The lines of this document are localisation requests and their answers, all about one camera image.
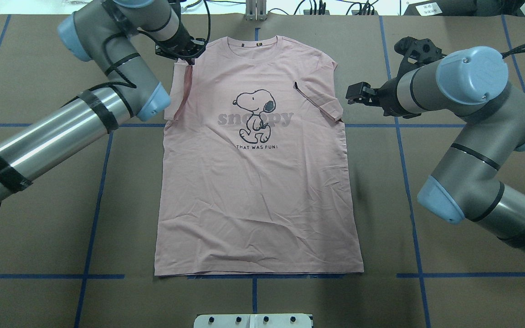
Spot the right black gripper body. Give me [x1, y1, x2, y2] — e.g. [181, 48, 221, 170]
[345, 82, 381, 106]

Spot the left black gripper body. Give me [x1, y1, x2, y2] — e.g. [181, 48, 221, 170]
[155, 36, 206, 61]

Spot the pink Snoopy t-shirt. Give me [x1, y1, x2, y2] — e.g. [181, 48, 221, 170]
[154, 36, 364, 277]

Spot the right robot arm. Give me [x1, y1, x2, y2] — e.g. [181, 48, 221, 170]
[345, 39, 525, 252]

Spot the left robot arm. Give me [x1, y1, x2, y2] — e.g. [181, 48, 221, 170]
[0, 0, 208, 204]

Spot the black box with label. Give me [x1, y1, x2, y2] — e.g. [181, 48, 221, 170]
[402, 0, 452, 16]

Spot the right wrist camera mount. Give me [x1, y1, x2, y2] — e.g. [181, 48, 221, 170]
[394, 36, 446, 71]

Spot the aluminium frame post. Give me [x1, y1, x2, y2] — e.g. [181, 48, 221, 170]
[244, 0, 268, 21]

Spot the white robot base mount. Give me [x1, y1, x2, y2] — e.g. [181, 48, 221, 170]
[193, 313, 314, 328]

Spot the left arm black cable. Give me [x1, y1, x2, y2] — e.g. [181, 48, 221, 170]
[0, 0, 212, 254]

